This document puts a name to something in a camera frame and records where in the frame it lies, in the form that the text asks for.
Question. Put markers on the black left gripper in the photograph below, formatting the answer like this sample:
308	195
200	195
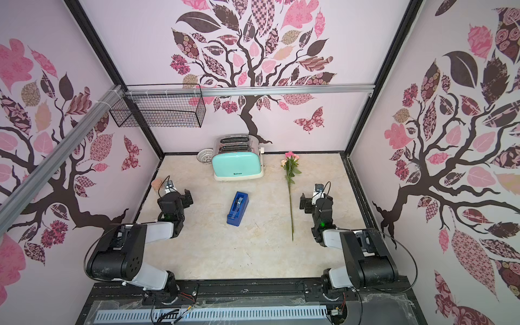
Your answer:
187	198

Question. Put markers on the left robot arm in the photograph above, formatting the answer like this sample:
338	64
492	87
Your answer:
118	255

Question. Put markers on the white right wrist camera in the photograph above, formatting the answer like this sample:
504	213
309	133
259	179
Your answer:
317	191

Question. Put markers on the glass jar with pink lid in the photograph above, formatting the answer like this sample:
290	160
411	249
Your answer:
157	184

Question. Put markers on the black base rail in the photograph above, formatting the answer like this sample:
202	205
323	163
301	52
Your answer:
395	305

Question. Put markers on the blue tape dispenser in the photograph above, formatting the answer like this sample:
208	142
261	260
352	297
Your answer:
236	214

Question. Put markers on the white slotted cable duct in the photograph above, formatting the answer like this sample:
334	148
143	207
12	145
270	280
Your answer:
314	314

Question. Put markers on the black wire basket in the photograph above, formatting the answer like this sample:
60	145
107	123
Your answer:
173	105

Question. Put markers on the patterned ceramic bowl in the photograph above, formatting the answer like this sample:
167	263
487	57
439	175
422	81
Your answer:
205	156

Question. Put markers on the dark pink artificial rose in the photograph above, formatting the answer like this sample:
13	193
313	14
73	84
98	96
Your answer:
290	164

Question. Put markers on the mint green toaster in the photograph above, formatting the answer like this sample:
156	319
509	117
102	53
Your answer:
237	157

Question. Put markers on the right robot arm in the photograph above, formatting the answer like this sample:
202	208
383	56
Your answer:
367	261

